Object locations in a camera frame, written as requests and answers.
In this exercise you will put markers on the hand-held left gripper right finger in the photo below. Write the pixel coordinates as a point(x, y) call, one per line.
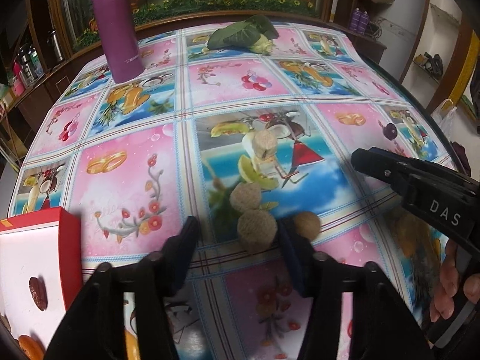
point(294, 258)

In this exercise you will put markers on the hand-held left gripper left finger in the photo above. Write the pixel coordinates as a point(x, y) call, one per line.
point(182, 262)

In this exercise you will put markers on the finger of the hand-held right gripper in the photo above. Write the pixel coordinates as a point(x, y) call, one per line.
point(378, 167)
point(423, 163)

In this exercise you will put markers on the beige rough ball fruit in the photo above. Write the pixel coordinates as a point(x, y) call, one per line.
point(257, 230)
point(245, 197)
point(265, 145)

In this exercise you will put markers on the red date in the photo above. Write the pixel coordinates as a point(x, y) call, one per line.
point(37, 293)

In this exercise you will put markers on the red box with white inside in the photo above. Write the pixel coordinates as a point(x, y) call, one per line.
point(26, 255)

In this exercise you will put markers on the orange mandarin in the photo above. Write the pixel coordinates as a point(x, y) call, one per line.
point(29, 348)

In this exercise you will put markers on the person's right hand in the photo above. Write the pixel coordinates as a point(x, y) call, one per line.
point(446, 273)

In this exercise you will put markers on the brown walnut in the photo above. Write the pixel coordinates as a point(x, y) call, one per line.
point(306, 225)

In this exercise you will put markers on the white plastic bag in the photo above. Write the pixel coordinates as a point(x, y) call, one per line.
point(446, 114)

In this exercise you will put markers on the pair of dark shoes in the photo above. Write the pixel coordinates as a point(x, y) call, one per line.
point(431, 63)

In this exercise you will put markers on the purple spray can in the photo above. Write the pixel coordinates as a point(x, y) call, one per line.
point(364, 21)
point(354, 20)

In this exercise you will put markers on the green leafy vegetable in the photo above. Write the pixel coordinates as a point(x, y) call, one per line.
point(236, 35)

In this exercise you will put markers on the purple thermos bottle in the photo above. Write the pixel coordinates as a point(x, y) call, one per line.
point(116, 26)

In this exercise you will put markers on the row of bottles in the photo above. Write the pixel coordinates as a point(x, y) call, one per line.
point(26, 65)

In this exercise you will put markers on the wooden cabinet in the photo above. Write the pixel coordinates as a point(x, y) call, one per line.
point(37, 26)

